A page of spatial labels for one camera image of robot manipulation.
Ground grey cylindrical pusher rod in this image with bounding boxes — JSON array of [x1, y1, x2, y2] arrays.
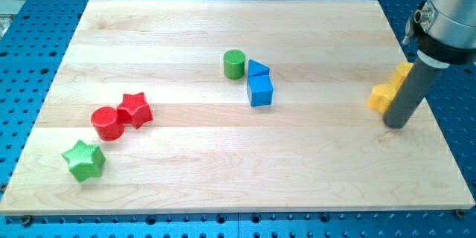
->
[[382, 56, 445, 129]]

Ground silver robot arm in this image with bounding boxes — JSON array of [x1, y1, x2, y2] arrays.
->
[[383, 0, 475, 129]]

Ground blue cube block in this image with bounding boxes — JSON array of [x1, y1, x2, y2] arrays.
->
[[247, 75, 274, 107]]

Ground blue triangle block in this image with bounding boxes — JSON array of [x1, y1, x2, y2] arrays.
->
[[247, 59, 270, 77]]

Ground yellow pentagon block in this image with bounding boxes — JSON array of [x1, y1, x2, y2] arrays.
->
[[390, 62, 413, 90]]

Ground yellow heart block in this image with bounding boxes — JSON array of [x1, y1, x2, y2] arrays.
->
[[366, 84, 397, 115]]

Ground green cylinder block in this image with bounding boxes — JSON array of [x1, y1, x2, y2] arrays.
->
[[223, 49, 246, 80]]

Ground wooden board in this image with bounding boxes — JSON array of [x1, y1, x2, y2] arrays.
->
[[1, 0, 475, 216]]

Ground red star block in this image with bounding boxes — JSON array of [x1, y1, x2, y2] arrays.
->
[[117, 92, 153, 129]]

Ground red cylinder block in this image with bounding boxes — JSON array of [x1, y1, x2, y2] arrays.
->
[[90, 106, 125, 141]]

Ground green star block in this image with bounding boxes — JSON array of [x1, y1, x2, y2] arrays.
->
[[62, 140, 106, 183]]

